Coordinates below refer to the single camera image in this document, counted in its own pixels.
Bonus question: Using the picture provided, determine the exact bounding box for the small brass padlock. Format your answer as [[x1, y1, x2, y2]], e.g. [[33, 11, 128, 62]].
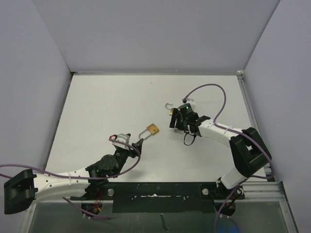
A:
[[165, 102, 174, 116]]

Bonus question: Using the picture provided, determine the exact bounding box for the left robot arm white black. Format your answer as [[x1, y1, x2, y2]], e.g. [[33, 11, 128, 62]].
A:
[[4, 136, 144, 215]]

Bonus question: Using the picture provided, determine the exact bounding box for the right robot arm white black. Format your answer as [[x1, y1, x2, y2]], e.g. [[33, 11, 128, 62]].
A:
[[169, 102, 272, 199]]

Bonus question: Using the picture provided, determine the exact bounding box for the long shackle brass padlock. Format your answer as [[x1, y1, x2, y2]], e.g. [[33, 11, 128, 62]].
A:
[[138, 123, 159, 140]]

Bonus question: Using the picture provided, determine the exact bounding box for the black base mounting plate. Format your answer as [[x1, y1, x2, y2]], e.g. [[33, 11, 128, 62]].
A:
[[71, 182, 245, 213]]

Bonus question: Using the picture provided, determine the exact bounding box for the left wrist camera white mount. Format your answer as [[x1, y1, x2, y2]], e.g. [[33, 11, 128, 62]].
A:
[[109, 133, 131, 150]]

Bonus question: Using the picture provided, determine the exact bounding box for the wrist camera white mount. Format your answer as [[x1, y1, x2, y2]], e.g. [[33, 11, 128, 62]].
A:
[[182, 98, 196, 109], [109, 133, 131, 150]]

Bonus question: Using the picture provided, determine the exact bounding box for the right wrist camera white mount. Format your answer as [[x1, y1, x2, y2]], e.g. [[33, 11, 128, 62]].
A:
[[182, 98, 196, 109]]

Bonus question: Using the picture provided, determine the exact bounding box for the aluminium frame rail right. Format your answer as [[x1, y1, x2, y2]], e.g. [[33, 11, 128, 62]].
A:
[[237, 70, 299, 233]]

